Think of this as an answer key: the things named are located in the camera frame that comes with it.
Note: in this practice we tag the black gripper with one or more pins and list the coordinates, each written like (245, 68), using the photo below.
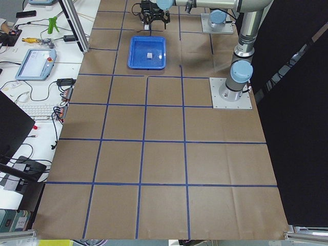
(153, 13)

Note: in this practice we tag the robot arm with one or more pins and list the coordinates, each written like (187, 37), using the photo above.
(241, 69)
(217, 15)

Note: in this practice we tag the blue plastic tray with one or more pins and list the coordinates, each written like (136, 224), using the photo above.
(140, 46)

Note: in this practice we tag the black power adapter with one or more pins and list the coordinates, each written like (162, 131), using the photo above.
(69, 38)

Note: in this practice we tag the black usb hub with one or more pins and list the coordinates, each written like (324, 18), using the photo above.
(66, 94)

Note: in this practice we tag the teach pendant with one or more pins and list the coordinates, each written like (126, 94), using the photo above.
(36, 65)

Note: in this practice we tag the black phone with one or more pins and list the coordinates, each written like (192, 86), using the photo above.
(24, 14)

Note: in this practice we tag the yellow tool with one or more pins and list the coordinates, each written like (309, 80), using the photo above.
(31, 40)

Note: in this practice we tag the white keyboard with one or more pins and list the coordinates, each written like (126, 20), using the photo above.
(40, 111)

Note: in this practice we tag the black monitor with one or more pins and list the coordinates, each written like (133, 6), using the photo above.
(15, 127)

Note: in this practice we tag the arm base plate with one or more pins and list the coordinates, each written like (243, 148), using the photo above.
(223, 98)
(211, 28)

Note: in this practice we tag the aluminium frame post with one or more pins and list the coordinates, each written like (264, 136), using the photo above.
(75, 24)

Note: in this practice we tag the green handled reach grabber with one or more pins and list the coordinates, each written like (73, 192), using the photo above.
(52, 25)

